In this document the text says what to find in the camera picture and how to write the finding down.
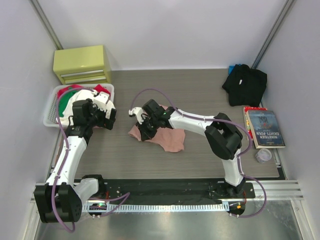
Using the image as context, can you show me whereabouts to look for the aluminium frame rail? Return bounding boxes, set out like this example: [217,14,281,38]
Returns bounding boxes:
[29,181,306,203]

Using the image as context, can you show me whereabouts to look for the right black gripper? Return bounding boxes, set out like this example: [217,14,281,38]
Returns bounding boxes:
[136,115,160,141]

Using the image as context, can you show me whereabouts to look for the blue garment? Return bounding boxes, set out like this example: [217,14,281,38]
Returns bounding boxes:
[228,65,235,75]

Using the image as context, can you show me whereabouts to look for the black t-shirt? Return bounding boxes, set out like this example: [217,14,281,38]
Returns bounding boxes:
[222,64,268,107]

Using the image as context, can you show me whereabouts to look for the red green garment in basket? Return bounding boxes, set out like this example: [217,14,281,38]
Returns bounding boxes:
[57,84,111,118]

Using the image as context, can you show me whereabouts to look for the white t-shirt in basket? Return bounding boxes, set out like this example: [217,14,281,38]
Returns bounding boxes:
[59,89,97,128]

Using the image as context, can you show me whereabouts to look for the white plastic basket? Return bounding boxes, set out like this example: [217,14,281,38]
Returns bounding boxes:
[43,83,115,128]

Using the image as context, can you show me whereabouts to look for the clear plastic cup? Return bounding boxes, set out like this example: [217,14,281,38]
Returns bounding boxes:
[255,148,273,163]

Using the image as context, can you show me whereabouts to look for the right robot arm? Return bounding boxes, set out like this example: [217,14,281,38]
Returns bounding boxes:
[128,99,246,198]

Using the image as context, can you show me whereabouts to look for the left aluminium corner post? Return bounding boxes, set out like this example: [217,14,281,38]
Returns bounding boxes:
[29,0,63,50]

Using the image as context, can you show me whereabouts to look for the pink printed t-shirt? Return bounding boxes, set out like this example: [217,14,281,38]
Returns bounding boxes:
[128,110,186,153]

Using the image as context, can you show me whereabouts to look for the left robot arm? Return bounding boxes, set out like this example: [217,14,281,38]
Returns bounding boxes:
[34,96,117,223]

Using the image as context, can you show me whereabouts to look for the yellow-green drawer box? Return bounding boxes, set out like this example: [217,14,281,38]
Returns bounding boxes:
[53,45,112,85]

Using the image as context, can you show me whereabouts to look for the slotted cable duct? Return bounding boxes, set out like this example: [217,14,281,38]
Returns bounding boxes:
[82,201,229,214]

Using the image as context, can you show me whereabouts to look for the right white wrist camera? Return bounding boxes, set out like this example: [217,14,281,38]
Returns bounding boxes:
[128,107,145,125]

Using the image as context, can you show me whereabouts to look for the aluminium corner post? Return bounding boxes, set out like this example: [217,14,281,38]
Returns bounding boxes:
[29,0,63,50]
[251,0,296,69]

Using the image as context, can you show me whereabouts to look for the right aluminium corner post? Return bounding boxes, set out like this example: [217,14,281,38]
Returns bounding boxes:
[251,0,296,69]

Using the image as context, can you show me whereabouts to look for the dark blue book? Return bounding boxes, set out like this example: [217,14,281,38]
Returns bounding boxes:
[246,109,286,149]

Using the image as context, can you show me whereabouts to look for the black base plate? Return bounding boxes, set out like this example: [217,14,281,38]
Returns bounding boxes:
[76,177,256,206]

